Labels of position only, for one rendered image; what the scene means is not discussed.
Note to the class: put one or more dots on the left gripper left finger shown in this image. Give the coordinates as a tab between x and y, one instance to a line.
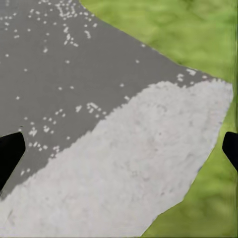
12	148

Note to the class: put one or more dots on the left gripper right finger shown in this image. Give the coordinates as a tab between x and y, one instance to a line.
230	148

